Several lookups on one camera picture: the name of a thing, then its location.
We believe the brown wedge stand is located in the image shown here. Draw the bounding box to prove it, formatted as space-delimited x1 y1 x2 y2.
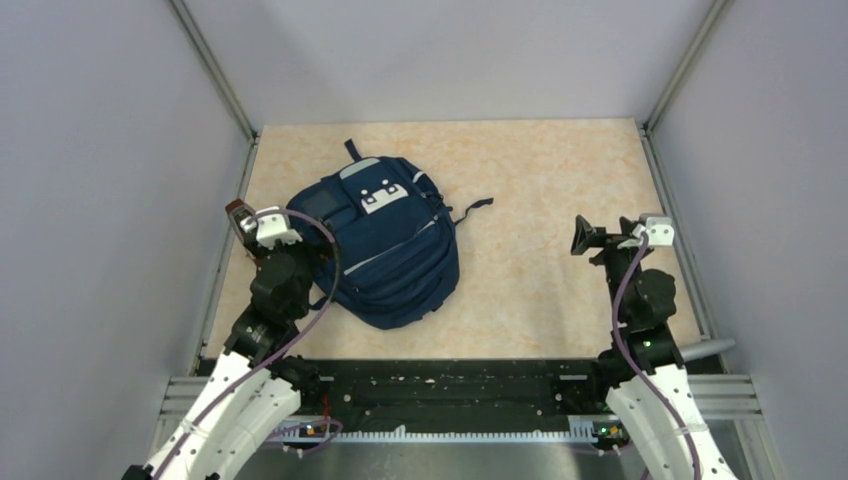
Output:
225 198 263 265

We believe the navy blue backpack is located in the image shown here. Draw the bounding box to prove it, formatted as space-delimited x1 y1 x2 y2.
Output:
286 140 460 330

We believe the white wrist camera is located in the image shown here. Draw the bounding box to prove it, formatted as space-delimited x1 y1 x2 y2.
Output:
617 214 676 249
237 206 303 250

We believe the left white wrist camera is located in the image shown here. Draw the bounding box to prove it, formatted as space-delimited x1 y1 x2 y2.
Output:
237 206 303 250

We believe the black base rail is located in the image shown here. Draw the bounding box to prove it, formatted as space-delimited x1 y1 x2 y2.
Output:
297 359 614 434

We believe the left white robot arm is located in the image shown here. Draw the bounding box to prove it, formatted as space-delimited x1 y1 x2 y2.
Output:
123 240 340 479

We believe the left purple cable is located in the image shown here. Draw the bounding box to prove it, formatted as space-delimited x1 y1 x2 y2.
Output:
150 207 344 480

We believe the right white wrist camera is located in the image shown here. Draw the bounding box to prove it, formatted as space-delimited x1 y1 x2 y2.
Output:
617 214 676 249

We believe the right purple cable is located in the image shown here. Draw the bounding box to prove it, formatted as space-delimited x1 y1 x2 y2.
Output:
610 231 704 480

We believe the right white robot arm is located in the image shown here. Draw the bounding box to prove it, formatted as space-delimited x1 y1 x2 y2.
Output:
570 214 736 479

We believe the purple cable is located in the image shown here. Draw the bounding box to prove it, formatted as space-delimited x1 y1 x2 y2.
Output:
610 231 704 480
150 207 344 480

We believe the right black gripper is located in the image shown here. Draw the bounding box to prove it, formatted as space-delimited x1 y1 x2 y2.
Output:
571 214 650 321

